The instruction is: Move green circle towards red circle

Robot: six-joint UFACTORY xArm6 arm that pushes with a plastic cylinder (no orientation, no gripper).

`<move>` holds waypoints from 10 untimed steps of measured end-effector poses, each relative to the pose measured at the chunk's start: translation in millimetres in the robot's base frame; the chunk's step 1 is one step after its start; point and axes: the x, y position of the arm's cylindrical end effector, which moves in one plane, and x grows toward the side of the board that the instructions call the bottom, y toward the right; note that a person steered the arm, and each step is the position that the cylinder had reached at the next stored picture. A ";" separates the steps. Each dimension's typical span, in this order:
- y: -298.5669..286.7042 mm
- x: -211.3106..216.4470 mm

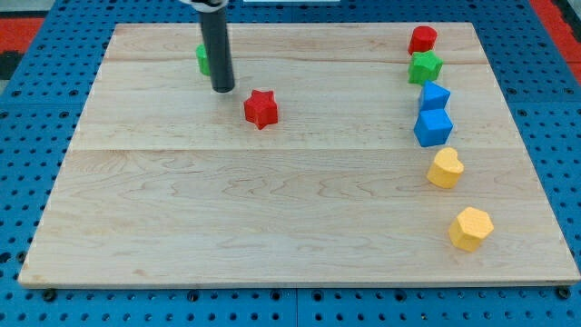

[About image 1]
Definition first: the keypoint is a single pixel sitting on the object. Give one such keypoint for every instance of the green star block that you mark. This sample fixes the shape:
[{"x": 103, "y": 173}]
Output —
[{"x": 424, "y": 66}]

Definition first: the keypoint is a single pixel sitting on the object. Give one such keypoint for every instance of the green circle block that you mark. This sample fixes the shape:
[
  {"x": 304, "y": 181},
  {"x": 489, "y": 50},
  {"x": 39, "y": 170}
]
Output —
[{"x": 202, "y": 60}]

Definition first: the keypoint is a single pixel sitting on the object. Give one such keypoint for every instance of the red circle block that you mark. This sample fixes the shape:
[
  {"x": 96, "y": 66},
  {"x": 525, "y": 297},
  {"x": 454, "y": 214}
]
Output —
[{"x": 423, "y": 39}]

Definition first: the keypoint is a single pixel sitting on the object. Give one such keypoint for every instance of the blue triangle block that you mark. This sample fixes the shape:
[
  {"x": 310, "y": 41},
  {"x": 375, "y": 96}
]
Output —
[{"x": 433, "y": 96}]

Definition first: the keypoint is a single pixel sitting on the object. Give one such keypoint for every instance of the yellow heart block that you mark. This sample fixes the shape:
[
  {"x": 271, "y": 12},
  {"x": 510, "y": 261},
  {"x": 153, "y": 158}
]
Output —
[{"x": 446, "y": 169}]

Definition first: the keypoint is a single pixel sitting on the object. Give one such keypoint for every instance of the white rod mount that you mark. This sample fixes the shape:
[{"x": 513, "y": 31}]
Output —
[{"x": 204, "y": 2}]

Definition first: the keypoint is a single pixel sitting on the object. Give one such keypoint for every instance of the red star block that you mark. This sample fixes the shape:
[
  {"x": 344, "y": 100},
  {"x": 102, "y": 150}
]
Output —
[{"x": 261, "y": 108}]

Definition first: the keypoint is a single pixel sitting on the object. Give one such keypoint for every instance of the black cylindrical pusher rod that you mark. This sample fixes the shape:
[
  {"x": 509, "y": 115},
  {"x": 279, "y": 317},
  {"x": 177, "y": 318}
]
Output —
[{"x": 217, "y": 44}]

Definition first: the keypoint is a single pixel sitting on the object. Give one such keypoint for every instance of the yellow hexagon block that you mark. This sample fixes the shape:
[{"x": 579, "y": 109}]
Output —
[{"x": 470, "y": 228}]

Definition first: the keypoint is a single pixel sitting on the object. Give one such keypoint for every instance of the blue cube block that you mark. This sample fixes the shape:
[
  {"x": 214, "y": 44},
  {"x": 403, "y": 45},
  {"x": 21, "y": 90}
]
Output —
[{"x": 432, "y": 127}]

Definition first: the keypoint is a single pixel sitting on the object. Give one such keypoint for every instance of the light wooden board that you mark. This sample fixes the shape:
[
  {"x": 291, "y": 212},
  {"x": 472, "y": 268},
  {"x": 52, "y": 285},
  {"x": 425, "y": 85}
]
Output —
[{"x": 166, "y": 185}]

